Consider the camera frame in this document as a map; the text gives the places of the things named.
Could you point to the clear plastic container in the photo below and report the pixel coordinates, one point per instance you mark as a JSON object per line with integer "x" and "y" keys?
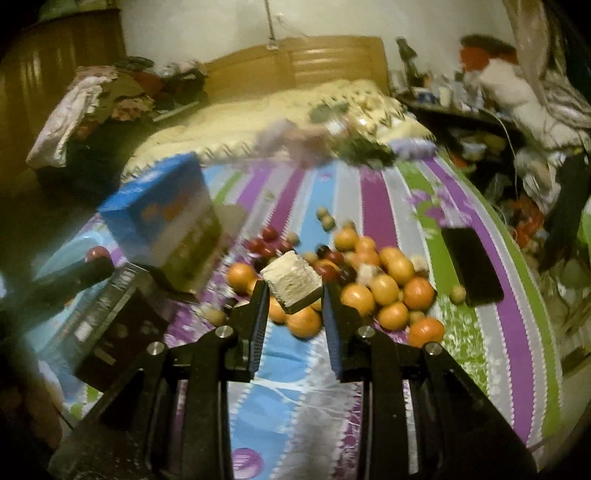
{"x": 96, "y": 339}

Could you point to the green leafy vegetables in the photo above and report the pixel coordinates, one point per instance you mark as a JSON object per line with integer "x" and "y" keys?
{"x": 347, "y": 137}

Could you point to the cream patterned quilt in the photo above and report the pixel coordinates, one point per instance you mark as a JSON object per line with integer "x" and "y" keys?
{"x": 250, "y": 129}

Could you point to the blue cardboard box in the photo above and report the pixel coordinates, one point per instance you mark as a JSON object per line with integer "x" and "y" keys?
{"x": 164, "y": 221}

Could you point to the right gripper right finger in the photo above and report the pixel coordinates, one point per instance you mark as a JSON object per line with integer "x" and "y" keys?
{"x": 331, "y": 310}

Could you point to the black smartphone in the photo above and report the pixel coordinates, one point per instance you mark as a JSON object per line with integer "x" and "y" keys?
{"x": 473, "y": 266}

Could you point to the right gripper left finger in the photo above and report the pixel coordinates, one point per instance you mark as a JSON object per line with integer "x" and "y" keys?
{"x": 259, "y": 307}

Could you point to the dark red apple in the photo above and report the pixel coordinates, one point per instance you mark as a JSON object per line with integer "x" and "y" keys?
{"x": 97, "y": 252}

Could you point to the wooden headboard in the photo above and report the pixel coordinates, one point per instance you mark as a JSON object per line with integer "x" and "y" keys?
{"x": 296, "y": 63}

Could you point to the pink curtain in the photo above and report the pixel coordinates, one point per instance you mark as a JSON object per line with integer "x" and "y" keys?
{"x": 541, "y": 55}

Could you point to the large orange in pile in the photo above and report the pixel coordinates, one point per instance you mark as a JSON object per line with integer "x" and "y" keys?
{"x": 241, "y": 277}

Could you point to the cluttered bedside table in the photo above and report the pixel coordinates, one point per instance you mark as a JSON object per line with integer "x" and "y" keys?
{"x": 459, "y": 104}

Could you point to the striped floral bed sheet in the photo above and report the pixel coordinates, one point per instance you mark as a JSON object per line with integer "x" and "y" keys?
{"x": 431, "y": 388}

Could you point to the white cloth on pile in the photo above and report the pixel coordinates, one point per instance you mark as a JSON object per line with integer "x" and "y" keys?
{"x": 49, "y": 149}

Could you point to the dark wooden wardrobe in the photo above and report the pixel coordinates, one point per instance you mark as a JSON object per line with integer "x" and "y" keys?
{"x": 37, "y": 70}

